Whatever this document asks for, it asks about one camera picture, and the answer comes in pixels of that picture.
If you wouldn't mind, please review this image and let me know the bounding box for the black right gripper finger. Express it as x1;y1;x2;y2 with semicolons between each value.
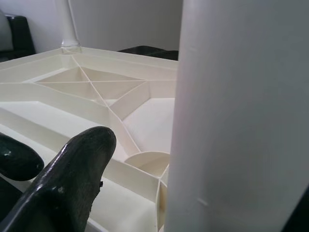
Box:
0;126;117;232

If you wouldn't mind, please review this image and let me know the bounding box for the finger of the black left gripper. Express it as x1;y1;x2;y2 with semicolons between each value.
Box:
0;132;45;182

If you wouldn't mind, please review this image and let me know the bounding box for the white plastic table top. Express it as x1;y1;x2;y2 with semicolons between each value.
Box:
0;45;179;232

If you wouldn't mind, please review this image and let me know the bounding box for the white plastic table leg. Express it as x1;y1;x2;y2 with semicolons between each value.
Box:
164;0;309;232
55;0;82;53

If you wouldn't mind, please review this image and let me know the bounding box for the black leather sofa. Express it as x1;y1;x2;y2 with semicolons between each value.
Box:
0;11;36;61

